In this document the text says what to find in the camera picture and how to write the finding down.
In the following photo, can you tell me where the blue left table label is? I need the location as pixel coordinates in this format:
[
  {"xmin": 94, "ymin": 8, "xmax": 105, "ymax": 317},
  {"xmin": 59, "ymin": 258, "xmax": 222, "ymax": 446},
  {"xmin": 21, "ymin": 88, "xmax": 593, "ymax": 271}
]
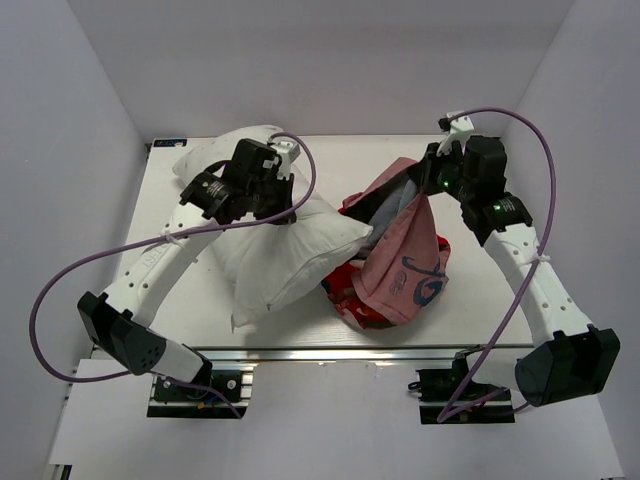
[{"xmin": 152, "ymin": 138, "xmax": 188, "ymax": 148}]

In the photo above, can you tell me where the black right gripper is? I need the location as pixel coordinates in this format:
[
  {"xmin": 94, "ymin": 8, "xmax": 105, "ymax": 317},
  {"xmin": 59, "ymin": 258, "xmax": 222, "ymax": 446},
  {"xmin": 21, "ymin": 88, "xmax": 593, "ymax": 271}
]
[{"xmin": 408, "ymin": 140, "xmax": 475, "ymax": 203}]

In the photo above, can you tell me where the red patterned pillowcase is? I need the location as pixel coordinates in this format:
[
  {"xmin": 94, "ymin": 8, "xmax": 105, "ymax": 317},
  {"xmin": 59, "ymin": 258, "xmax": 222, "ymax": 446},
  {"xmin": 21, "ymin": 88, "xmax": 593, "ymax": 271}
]
[{"xmin": 322, "ymin": 157, "xmax": 451, "ymax": 330}]

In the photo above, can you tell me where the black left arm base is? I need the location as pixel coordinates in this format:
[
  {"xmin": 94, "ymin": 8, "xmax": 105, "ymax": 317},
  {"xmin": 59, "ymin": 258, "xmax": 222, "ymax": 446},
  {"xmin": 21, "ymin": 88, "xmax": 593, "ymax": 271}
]
[{"xmin": 147, "ymin": 370, "xmax": 253, "ymax": 420}]

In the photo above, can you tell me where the aluminium table edge rail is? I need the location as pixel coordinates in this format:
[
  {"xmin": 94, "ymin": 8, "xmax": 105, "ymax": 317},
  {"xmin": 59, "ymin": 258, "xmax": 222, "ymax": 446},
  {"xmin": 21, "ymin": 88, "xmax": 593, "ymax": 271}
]
[{"xmin": 94, "ymin": 342, "xmax": 536, "ymax": 365}]

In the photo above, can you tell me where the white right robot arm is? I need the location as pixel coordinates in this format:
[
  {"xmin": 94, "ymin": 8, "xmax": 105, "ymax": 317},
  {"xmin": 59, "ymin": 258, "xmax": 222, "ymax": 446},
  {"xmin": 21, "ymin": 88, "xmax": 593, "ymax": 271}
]
[{"xmin": 421, "ymin": 135, "xmax": 620, "ymax": 407}]

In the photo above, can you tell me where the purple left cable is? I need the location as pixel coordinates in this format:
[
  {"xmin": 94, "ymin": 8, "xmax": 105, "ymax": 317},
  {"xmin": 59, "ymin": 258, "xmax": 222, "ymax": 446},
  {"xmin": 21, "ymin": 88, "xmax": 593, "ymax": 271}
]
[{"xmin": 28, "ymin": 130, "xmax": 317, "ymax": 419}]

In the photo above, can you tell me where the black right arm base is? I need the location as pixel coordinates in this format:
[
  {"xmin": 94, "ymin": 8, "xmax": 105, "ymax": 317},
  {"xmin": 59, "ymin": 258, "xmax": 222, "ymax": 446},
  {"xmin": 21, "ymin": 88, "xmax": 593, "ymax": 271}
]
[{"xmin": 407, "ymin": 369, "xmax": 515, "ymax": 425}]

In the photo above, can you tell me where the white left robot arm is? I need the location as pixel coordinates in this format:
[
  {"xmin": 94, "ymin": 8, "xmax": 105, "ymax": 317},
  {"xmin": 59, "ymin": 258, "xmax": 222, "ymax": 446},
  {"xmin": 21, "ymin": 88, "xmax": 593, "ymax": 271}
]
[{"xmin": 78, "ymin": 138, "xmax": 300, "ymax": 399}]

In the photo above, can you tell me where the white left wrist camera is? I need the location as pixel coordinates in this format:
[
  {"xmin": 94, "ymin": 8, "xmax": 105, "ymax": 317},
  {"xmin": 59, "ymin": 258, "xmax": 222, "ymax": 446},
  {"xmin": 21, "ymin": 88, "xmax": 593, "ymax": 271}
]
[{"xmin": 267, "ymin": 138, "xmax": 301, "ymax": 178}]

